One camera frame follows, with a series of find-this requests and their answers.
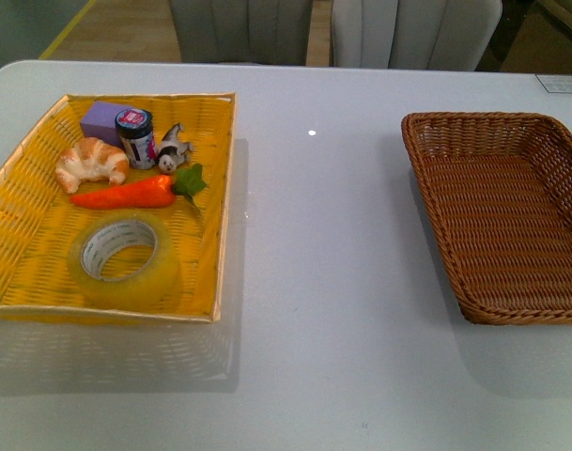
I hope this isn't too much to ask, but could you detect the clear packing tape roll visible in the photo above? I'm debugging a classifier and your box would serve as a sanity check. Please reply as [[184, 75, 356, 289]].
[[67, 210, 180, 313]]

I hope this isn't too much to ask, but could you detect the brown wicker basket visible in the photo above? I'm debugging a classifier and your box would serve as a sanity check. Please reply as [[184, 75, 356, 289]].
[[401, 112, 572, 325]]

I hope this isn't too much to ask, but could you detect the yellow woven basket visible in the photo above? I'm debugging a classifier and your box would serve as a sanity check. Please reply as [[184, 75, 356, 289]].
[[0, 93, 237, 324]]

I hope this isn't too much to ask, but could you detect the orange toy carrot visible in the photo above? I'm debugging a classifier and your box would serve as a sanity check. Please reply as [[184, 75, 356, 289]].
[[70, 163, 207, 210]]

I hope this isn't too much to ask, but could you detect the black white toy dog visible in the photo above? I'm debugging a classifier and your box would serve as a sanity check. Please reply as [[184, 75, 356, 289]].
[[156, 122, 193, 175]]

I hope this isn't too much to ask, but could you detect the dark jar with label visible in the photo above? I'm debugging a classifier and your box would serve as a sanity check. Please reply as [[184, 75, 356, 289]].
[[115, 107, 156, 169]]

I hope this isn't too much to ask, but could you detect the grey chair left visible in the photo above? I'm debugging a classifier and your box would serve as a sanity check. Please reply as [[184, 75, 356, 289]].
[[169, 0, 313, 66]]

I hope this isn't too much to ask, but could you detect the grey chair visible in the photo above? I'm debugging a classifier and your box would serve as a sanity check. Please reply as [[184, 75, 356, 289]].
[[331, 0, 502, 71], [169, 0, 313, 66]]

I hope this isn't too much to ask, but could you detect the toy croissant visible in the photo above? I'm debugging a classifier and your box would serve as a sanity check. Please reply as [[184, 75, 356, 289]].
[[54, 137, 130, 194]]

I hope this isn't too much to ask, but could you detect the purple block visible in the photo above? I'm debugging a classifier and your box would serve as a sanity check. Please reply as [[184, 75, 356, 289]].
[[80, 101, 131, 148]]

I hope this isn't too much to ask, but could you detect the grey chair right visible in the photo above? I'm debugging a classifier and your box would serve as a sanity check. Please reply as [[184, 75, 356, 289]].
[[331, 0, 502, 71]]

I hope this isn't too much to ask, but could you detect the table corner label sticker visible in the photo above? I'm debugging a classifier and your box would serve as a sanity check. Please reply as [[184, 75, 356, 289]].
[[536, 74, 572, 94]]

